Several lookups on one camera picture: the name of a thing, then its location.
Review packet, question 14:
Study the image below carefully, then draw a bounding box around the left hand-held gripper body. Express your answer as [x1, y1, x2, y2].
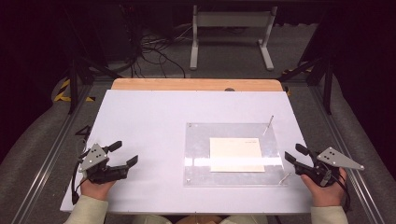
[78, 143, 130, 185]

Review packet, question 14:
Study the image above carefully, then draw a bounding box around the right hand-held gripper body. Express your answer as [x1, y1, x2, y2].
[293, 147, 366, 189]

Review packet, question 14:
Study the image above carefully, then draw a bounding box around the person's left hand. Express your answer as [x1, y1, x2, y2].
[79, 177, 117, 202]

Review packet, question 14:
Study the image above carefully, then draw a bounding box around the person's right hand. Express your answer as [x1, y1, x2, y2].
[300, 167, 348, 208]

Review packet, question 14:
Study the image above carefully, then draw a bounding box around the short metal pin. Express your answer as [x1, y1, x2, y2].
[278, 172, 293, 185]

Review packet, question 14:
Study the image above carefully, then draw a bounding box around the white board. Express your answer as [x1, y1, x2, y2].
[60, 89, 314, 216]

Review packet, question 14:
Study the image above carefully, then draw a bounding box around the cream paper card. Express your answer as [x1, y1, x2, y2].
[209, 137, 266, 174]

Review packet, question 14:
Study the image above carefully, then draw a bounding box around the black metal stand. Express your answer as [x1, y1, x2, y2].
[66, 55, 122, 115]
[278, 57, 335, 115]

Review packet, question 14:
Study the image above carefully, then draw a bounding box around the clear acrylic sheet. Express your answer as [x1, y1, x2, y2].
[182, 121, 289, 188]

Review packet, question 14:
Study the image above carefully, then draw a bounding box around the yellow black floor tape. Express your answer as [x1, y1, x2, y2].
[53, 78, 96, 103]
[281, 66, 312, 76]

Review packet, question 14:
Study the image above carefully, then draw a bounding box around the wooden table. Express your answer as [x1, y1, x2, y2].
[110, 77, 284, 92]

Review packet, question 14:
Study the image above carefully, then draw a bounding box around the white metal stand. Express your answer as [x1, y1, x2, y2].
[190, 4, 278, 72]

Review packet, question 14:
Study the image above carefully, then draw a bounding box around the aluminium rail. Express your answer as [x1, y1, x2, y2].
[12, 83, 94, 224]
[307, 85, 386, 224]

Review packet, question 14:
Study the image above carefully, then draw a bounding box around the black triangular bracket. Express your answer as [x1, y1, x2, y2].
[74, 124, 92, 138]

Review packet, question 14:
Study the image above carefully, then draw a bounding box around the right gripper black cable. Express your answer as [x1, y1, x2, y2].
[330, 172, 353, 213]

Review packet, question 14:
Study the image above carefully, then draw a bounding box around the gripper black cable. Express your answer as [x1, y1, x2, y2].
[70, 161, 90, 205]
[330, 172, 353, 213]

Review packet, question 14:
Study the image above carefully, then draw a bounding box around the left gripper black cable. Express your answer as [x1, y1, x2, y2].
[70, 161, 90, 205]

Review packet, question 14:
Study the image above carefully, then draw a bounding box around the bundle of black cables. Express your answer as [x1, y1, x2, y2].
[124, 24, 194, 78]

